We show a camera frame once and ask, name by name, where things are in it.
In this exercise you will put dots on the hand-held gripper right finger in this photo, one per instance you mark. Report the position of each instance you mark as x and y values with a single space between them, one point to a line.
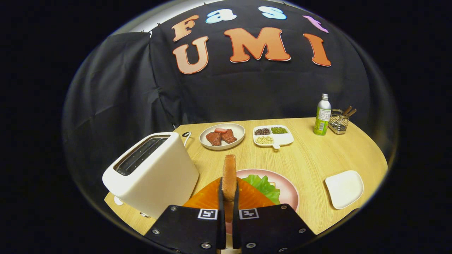
236 225

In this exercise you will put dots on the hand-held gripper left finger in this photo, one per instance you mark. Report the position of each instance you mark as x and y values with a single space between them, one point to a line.
221 218

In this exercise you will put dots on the toasted bread slice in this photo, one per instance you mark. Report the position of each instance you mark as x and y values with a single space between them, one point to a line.
229 176

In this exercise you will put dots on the green lettuce leaf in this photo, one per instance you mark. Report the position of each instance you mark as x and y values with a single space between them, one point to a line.
265 188

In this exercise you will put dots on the pink round plate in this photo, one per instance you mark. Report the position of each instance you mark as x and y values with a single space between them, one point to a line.
287 192

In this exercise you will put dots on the white toaster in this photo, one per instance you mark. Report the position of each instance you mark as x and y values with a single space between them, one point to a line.
159 176

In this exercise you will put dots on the brown meat piece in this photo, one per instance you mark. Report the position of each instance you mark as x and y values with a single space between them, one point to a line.
229 136
213 138

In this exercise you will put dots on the pink sausage piece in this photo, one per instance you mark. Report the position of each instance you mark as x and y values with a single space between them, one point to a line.
220 130

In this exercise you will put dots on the beige round plate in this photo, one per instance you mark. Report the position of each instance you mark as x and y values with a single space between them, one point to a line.
238 131

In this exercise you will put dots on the pile of soy beans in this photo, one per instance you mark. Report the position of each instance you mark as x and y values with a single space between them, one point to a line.
264 140

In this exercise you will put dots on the white divided dish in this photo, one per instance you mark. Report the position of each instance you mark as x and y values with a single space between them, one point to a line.
284 139

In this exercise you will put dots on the pile of green beans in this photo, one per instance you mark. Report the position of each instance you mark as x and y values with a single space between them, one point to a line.
279 130

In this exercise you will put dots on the white square plate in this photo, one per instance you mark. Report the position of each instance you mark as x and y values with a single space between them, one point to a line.
344 189

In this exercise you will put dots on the black backdrop cloth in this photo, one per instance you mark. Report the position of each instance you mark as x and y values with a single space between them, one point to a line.
247 91

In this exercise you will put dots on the green metal bottle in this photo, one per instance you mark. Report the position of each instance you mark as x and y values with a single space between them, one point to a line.
322 120

